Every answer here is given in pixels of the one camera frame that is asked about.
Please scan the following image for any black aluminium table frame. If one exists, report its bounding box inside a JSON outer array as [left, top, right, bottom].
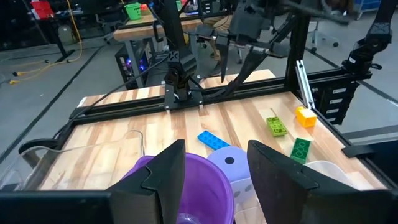
[[18, 14, 398, 190]]

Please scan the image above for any light green toy block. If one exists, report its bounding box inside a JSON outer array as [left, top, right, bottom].
[[266, 116, 289, 138]]

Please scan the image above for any frosted clear plastic bin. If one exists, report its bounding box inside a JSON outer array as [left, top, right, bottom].
[[303, 160, 357, 187]]

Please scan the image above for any office chair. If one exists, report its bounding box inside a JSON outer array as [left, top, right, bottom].
[[306, 17, 340, 53]]

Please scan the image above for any black jointed mount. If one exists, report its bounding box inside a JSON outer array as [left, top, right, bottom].
[[341, 0, 393, 75]]

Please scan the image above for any blue toy block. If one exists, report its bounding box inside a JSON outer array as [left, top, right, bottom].
[[197, 129, 231, 151]]

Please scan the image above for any wooden workbench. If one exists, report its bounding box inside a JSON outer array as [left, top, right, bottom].
[[112, 12, 205, 90]]

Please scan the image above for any dark green toy block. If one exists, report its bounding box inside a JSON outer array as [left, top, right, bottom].
[[289, 137, 312, 165]]

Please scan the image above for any yellow cable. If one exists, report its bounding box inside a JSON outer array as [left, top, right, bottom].
[[8, 0, 84, 85]]

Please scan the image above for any red box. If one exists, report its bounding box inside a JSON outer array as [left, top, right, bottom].
[[30, 0, 55, 20]]

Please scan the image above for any black labelled control box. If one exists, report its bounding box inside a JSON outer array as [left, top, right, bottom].
[[312, 81, 360, 126]]

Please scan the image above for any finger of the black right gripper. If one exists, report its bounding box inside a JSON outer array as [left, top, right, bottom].
[[228, 48, 269, 96], [215, 32, 231, 84]]

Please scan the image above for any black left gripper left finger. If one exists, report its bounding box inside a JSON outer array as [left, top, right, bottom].
[[107, 139, 187, 224]]

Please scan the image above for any silver aluminium bracket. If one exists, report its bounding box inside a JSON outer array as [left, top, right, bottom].
[[294, 60, 315, 110]]

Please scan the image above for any green plastic basket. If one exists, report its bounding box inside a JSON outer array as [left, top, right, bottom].
[[124, 2, 143, 21]]

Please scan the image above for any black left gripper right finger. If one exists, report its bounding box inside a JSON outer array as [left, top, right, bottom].
[[247, 139, 352, 224]]

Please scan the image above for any purple plastic bucket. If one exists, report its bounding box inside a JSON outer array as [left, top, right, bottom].
[[121, 152, 236, 224]]

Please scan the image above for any black computer tower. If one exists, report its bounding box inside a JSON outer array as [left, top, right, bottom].
[[114, 46, 149, 90]]

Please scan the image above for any white canister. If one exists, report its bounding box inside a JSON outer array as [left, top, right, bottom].
[[57, 24, 75, 46]]

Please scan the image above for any clear acrylic bin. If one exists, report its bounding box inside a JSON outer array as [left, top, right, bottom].
[[0, 129, 146, 191]]

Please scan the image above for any yellow toy block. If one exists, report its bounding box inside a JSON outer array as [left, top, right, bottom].
[[294, 106, 318, 128]]

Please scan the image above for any person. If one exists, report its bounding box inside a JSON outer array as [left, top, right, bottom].
[[198, 14, 240, 77]]

